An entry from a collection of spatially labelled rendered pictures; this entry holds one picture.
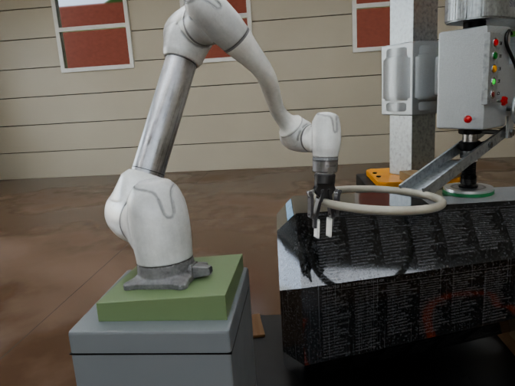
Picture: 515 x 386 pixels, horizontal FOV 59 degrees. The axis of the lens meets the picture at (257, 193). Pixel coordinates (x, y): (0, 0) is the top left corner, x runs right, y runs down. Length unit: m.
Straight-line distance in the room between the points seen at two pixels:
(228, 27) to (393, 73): 1.61
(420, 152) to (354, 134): 5.28
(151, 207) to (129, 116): 7.46
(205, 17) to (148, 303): 0.79
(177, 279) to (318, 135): 0.70
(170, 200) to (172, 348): 0.36
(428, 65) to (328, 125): 1.33
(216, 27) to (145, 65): 7.15
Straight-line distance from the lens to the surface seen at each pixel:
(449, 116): 2.21
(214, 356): 1.15
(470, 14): 2.16
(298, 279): 1.83
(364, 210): 1.55
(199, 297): 1.14
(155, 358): 1.19
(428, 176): 2.12
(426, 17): 2.93
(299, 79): 8.06
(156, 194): 1.20
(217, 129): 8.21
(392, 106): 2.87
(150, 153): 1.41
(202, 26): 1.40
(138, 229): 1.21
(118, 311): 1.22
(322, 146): 1.58
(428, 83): 2.82
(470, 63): 2.17
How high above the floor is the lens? 1.34
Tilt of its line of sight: 12 degrees down
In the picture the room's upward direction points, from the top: 4 degrees counter-clockwise
